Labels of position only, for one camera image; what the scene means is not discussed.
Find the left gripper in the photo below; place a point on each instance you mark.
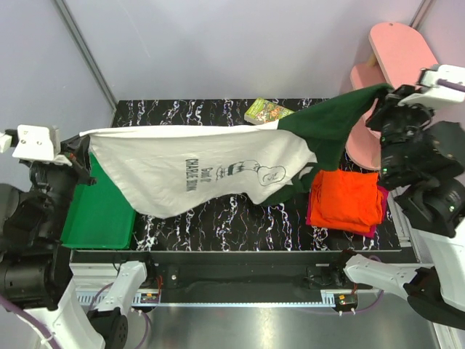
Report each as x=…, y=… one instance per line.
x=76, y=149

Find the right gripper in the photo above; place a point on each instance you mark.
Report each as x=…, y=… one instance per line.
x=389, y=103

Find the white and green t-shirt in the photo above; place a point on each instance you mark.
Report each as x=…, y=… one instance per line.
x=167, y=170

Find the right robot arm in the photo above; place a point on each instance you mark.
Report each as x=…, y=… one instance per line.
x=425, y=159

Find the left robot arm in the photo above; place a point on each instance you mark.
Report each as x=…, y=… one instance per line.
x=36, y=280

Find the pink three-tier shelf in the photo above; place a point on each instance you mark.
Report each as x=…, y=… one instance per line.
x=399, y=52

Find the magenta folded t-shirt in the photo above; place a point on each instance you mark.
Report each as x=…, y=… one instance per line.
x=358, y=212

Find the green plastic tray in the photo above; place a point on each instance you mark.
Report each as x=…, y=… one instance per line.
x=99, y=216

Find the orange folded t-shirt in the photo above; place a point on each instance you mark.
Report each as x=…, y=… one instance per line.
x=328, y=183

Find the green paperback book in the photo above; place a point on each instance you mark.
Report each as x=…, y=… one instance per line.
x=263, y=111

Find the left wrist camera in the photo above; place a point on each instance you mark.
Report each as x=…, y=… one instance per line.
x=33, y=143

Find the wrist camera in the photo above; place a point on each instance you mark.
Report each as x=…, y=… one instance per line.
x=441, y=86
x=33, y=143

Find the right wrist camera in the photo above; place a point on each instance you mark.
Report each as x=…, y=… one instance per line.
x=441, y=86

